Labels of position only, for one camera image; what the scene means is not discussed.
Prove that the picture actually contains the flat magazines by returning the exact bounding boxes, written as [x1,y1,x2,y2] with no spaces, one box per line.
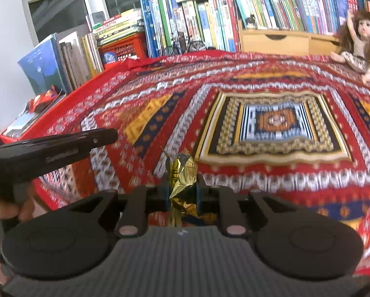
[2,93,66,138]

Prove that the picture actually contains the wooden drawer box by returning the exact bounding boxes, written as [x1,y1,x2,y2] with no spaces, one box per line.
[238,19,342,56]

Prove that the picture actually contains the row of upright books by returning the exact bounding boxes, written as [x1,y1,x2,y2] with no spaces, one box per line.
[140,0,370,59]

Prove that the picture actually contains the gold foil wrapper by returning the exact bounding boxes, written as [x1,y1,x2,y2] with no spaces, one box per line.
[163,148,204,228]

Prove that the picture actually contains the red patterned blanket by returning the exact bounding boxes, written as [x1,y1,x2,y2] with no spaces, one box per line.
[1,49,370,276]

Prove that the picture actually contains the black miniature bicycle model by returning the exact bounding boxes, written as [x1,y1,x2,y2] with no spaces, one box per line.
[163,32,215,57]

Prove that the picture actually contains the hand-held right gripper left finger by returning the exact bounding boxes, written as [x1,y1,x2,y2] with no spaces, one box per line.
[66,181,171,239]

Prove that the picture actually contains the leaning large picture books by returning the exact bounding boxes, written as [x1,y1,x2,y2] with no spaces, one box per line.
[17,31,104,95]

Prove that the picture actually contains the person's left hand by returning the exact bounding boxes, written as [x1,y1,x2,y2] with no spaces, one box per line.
[0,187,35,223]

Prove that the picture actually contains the brown haired doll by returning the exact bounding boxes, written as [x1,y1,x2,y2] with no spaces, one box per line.
[330,9,370,85]

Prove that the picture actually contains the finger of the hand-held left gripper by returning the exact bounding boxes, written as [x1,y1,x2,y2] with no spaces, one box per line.
[81,128,119,154]

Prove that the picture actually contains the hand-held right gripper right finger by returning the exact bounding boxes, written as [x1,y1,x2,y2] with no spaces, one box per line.
[195,173,297,239]

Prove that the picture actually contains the red plastic crate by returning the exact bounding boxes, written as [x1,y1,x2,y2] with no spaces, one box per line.
[98,32,150,64]

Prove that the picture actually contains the red snack packet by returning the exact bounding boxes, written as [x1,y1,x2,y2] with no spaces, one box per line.
[28,88,60,112]

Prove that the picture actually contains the stack of flat books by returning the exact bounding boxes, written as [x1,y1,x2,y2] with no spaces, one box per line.
[92,9,147,47]

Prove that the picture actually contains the blue round can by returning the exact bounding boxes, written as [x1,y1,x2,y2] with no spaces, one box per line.
[102,51,119,65]

